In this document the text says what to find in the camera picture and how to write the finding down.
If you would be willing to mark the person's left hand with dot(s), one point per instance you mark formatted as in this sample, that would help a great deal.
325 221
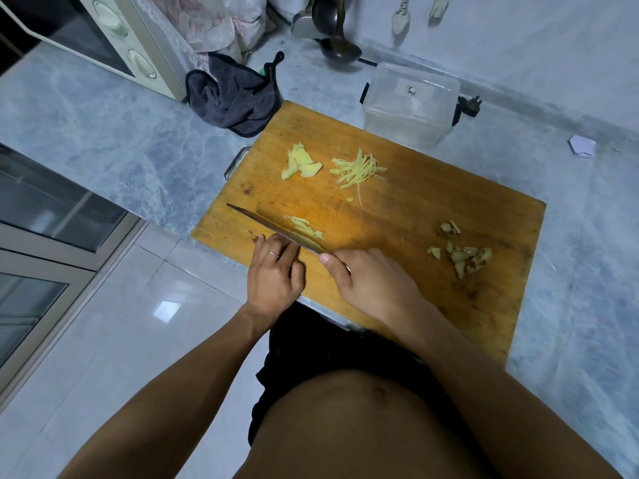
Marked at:
272 284

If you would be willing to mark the person's right hand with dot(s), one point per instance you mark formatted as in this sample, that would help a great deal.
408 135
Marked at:
372 289

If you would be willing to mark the person's right thumb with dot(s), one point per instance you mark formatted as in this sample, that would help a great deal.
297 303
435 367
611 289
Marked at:
333 271

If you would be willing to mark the person's left thumb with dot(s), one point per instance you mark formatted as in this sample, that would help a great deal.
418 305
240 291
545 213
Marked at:
298 278

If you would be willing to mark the steel kitchen knife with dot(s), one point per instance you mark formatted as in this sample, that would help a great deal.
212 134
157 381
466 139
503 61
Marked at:
272 228

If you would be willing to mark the person's left forearm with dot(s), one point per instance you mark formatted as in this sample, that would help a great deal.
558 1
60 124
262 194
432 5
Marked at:
164 394

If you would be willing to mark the person's right forearm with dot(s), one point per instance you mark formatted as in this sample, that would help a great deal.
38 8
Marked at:
489 394

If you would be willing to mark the partly cut ginger slices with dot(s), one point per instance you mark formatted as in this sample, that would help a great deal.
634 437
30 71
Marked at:
305 227

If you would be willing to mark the black shorts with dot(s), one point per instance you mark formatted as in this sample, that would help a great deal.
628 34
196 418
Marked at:
319 349

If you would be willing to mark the wooden cutting board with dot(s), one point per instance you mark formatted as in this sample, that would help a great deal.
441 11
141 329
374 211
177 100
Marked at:
399 214

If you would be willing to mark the pile of ginger shreds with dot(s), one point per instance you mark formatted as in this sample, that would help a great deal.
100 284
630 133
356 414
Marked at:
358 170

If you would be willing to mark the pile of ginger slices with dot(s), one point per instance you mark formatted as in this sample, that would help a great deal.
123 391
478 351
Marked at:
301 163

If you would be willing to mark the pile of ginger peels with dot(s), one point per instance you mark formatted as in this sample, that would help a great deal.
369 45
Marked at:
467 258

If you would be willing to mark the clear plastic container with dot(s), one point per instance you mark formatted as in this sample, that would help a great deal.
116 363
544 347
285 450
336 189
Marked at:
409 107

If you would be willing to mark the dark grey towel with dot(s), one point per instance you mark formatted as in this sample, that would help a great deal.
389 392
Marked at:
234 97

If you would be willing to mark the black power plug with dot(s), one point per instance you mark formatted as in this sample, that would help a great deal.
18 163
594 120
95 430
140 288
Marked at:
470 106

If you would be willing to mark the dark metal ladle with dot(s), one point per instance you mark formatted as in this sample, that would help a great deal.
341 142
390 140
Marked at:
340 47

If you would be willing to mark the metal spatula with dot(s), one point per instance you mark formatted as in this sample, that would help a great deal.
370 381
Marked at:
303 22

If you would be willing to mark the glass door cabinet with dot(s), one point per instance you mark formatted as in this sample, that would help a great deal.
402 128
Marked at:
45 234

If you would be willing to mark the hanging white utensil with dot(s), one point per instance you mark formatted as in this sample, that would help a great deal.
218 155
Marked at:
401 17
439 7

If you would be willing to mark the floral cloth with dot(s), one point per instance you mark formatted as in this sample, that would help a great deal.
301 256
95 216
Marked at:
209 19

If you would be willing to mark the white paper scrap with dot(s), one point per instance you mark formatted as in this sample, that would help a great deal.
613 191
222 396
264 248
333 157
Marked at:
582 146

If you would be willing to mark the cream microwave oven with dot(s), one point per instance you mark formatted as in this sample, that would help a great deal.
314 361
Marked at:
100 32

